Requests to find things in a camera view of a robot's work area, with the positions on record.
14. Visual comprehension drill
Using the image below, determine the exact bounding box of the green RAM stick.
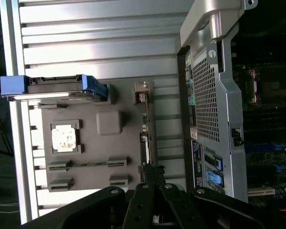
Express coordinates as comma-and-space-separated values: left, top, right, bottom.
49, 161, 129, 169

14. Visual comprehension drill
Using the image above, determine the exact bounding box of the grey parts rack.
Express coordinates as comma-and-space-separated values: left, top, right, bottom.
37, 80, 156, 193

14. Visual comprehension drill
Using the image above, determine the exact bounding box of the green motherboard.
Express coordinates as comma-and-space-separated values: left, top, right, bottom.
231, 61, 286, 203

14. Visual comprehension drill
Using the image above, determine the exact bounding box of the silver CPU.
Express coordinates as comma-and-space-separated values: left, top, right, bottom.
51, 126, 77, 153

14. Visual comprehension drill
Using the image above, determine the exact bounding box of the open black PC case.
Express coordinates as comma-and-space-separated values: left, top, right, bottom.
176, 0, 286, 217

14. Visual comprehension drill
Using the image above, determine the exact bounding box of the hard disk blue carrier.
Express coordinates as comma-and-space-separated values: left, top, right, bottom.
0, 74, 110, 102

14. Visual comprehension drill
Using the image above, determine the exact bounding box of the CPU socket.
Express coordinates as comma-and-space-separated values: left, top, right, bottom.
243, 63, 286, 108

